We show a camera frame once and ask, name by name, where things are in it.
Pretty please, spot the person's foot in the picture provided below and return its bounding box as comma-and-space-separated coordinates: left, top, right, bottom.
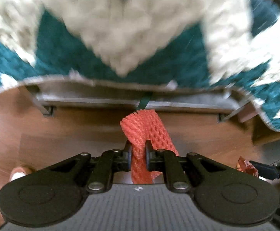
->
9, 166, 35, 182

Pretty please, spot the grey bed frame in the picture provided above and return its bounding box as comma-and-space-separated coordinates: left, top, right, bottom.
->
20, 80, 249, 121

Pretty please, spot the red foam fruit net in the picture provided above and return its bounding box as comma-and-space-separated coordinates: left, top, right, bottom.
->
120, 110, 179, 184

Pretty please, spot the red shiny wrapper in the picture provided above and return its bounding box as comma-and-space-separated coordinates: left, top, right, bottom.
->
235, 157, 259, 177

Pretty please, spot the teal white quilt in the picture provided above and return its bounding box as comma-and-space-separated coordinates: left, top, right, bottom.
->
0, 0, 280, 132

